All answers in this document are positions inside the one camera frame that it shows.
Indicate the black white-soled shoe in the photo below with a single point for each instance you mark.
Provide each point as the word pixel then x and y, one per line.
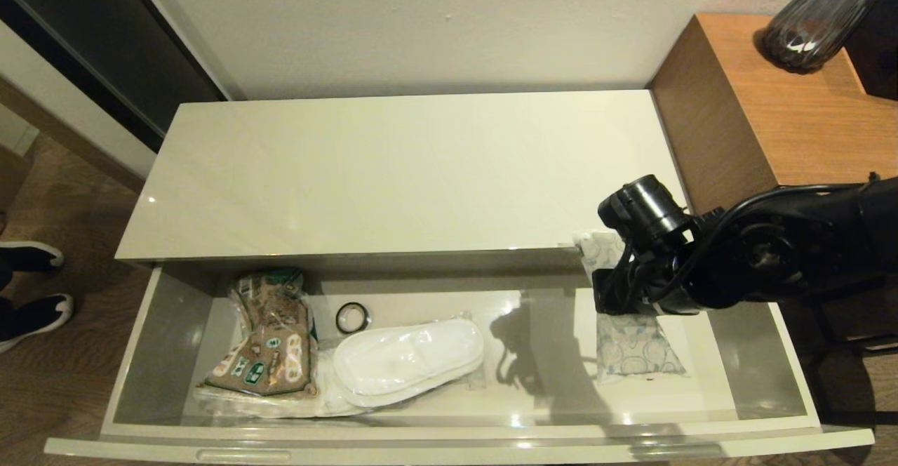
pixel 38 315
pixel 31 255

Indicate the brown snack bag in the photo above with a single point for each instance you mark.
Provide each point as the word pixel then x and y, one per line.
pixel 270 347

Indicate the brown wooden side table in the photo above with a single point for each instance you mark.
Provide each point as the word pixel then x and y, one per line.
pixel 736 101

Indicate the white cabinet drawer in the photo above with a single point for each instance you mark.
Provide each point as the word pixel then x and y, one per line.
pixel 161 354

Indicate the black tape roll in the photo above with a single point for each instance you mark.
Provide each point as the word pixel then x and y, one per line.
pixel 339 318

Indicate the blue patterned tissue pack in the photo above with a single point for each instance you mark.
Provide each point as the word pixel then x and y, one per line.
pixel 638 350

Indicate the grey wood-trimmed door frame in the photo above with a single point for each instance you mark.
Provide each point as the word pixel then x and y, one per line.
pixel 42 83

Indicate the white glossy cabinet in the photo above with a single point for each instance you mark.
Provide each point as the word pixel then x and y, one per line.
pixel 421 171

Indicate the black box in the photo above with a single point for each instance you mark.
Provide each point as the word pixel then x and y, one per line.
pixel 880 59

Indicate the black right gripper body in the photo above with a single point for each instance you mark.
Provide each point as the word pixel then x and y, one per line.
pixel 621 294

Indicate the packaged white slippers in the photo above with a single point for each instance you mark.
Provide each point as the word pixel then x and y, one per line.
pixel 407 357
pixel 280 406

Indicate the dark ribbed glass vase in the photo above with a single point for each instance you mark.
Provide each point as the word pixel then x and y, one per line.
pixel 807 31

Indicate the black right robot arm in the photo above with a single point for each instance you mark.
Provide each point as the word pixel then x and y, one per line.
pixel 772 255

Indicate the dark door panel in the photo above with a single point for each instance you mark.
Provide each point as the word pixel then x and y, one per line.
pixel 84 24

